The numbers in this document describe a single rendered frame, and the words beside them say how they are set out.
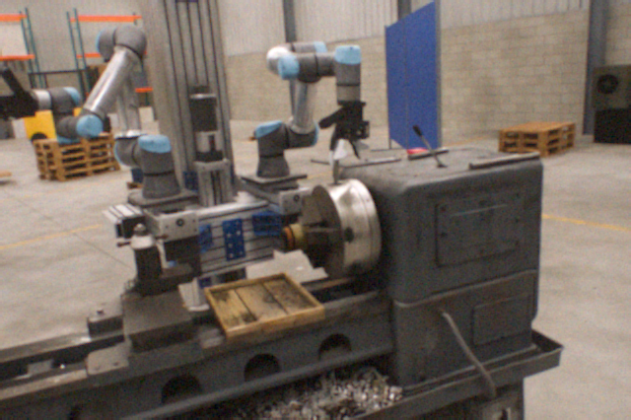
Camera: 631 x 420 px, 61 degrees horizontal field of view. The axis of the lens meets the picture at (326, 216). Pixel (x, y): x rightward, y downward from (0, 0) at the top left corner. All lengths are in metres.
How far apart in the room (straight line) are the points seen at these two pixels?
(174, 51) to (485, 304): 1.55
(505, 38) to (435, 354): 11.50
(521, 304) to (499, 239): 0.28
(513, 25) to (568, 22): 1.22
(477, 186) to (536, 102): 10.93
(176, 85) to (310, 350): 1.24
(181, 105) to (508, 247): 1.41
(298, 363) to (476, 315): 0.63
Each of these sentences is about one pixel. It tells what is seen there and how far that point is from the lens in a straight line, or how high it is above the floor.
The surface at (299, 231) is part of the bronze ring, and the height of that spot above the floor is 1.11.
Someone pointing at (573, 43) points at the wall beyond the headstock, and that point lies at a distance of 12.30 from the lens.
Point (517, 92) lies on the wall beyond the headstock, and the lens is 12.88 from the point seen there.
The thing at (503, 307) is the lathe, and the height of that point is 0.76.
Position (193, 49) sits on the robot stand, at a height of 1.71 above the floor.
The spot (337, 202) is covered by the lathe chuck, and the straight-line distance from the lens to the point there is 1.63.
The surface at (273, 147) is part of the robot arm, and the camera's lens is 2.30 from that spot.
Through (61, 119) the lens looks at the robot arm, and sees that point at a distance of 2.11.
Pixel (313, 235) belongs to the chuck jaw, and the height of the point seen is 1.10.
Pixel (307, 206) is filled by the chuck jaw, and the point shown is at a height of 1.16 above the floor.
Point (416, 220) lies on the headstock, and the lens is 1.64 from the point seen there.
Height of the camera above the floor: 1.58
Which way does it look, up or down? 15 degrees down
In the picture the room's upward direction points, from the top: 4 degrees counter-clockwise
